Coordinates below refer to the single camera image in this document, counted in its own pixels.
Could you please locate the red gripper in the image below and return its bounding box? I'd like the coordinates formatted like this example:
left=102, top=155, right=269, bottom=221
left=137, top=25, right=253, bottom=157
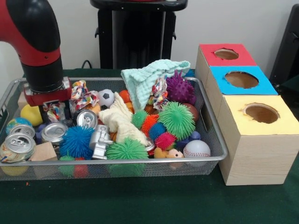
left=23, top=78, right=72, bottom=124

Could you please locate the crushed clear plastic bottle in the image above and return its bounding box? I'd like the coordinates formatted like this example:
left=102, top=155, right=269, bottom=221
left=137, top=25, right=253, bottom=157
left=43, top=101, right=68, bottom=123

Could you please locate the mint green cloth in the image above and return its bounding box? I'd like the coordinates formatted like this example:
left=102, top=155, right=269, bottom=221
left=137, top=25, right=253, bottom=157
left=121, top=59, right=191, bottom=110

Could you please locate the silver mesh bin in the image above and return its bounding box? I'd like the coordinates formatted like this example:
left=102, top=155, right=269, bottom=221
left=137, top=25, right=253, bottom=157
left=0, top=77, right=229, bottom=182

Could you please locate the wooden box with three holes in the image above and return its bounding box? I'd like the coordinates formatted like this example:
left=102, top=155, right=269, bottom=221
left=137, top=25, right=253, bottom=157
left=195, top=43, right=299, bottom=187

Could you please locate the wooden cube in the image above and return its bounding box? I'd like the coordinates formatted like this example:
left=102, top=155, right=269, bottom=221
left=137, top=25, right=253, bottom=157
left=17, top=93, right=28, bottom=110
left=29, top=141, right=58, bottom=161

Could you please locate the small soccer ball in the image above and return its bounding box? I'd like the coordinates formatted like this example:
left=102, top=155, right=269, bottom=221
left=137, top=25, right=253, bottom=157
left=97, top=89, right=115, bottom=110

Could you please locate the silver toy robot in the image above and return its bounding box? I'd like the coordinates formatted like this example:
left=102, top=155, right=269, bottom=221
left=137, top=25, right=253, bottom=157
left=89, top=125, right=114, bottom=161

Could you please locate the cream cloth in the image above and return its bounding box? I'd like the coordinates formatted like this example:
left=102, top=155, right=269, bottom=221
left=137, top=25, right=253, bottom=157
left=98, top=92, right=152, bottom=144

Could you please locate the large green spiky ball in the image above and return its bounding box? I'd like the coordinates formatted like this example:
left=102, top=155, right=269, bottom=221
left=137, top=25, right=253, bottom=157
left=158, top=101, right=196, bottom=140

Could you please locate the dark green tablecloth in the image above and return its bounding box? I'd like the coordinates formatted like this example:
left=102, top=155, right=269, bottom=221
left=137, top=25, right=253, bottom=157
left=0, top=69, right=299, bottom=224

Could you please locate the purple spiky ball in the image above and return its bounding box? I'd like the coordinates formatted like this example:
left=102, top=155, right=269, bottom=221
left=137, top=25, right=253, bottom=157
left=165, top=69, right=197, bottom=105

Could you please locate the white baseball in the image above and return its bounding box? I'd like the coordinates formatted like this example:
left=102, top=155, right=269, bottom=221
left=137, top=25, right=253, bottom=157
left=183, top=140, right=212, bottom=167

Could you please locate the black chair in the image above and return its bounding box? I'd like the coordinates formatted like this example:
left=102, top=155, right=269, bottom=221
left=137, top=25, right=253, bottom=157
left=268, top=3, right=299, bottom=98

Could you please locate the black cable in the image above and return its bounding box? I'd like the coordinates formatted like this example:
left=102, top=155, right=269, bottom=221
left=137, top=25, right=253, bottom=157
left=81, top=60, right=99, bottom=70

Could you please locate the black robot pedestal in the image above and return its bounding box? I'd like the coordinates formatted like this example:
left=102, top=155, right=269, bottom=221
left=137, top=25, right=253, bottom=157
left=90, top=0, right=189, bottom=70

